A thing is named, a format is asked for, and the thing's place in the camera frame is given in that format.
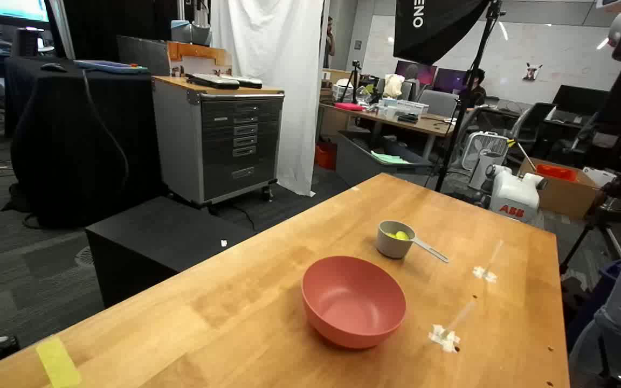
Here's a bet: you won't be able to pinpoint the grey measuring cup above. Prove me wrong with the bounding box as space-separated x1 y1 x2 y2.
375 217 450 264

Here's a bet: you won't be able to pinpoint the pink bowl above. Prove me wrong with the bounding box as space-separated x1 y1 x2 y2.
300 255 408 351

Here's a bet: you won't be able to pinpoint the red box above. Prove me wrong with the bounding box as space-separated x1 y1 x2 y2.
314 138 339 173

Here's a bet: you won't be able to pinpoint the grey metal drawer cabinet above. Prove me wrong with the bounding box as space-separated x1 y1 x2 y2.
151 74 287 208

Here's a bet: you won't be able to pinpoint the cluttered wooden desk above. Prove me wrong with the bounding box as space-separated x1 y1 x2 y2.
329 103 457 164

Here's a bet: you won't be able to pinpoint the white curtain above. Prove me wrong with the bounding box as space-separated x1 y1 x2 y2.
210 0 325 198

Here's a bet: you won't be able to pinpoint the black keyboard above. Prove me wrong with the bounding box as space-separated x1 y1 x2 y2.
184 70 241 91

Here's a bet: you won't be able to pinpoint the black low platform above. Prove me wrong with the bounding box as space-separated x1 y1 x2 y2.
85 194 254 308

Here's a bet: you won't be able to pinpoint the white box fan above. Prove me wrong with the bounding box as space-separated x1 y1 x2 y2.
459 130 510 190

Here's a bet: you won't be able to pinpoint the purple laptop screen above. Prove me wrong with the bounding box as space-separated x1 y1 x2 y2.
431 66 469 94

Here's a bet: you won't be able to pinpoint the open wooden box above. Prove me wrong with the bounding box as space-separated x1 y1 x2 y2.
165 39 233 77

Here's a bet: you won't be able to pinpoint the small white tape piece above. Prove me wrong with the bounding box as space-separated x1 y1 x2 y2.
472 264 501 285

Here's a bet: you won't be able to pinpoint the clear plastic stick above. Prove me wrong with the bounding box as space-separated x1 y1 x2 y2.
444 239 505 333

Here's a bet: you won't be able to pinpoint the black light stand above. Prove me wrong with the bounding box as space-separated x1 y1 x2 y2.
433 0 505 194

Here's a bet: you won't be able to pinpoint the white ABB robot part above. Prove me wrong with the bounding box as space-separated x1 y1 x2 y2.
488 161 546 225

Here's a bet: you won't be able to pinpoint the black softbox light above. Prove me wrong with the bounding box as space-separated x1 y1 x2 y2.
393 0 491 66

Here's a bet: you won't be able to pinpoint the black draped table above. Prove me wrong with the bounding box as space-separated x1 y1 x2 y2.
5 55 165 230

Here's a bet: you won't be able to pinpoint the cardboard box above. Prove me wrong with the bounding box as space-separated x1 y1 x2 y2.
515 157 609 222

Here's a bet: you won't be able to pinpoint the black backdrop panel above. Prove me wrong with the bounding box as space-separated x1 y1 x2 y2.
60 0 178 63

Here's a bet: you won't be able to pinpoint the black storage crates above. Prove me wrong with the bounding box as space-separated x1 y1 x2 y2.
538 85 621 164

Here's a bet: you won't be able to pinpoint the yellow tape strip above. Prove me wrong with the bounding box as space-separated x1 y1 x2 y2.
35 333 85 388

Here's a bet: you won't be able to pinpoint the dark mug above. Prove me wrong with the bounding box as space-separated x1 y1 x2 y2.
16 25 43 59

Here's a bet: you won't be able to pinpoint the bright monitor screen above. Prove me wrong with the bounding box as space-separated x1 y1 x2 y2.
0 0 51 25

